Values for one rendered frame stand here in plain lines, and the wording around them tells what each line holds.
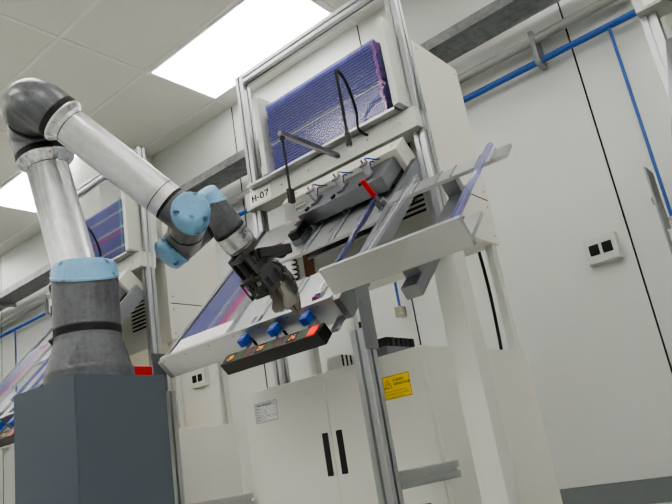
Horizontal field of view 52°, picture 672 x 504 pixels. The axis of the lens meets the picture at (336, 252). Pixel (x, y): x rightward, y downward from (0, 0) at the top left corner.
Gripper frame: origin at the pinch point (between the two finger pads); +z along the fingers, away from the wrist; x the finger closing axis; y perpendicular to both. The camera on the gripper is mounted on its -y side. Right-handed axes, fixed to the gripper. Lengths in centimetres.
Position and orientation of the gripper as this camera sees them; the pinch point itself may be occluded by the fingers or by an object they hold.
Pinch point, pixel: (297, 306)
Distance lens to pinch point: 163.0
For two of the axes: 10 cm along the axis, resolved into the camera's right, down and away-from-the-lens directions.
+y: -3.4, 5.6, -7.5
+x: 7.5, -3.1, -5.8
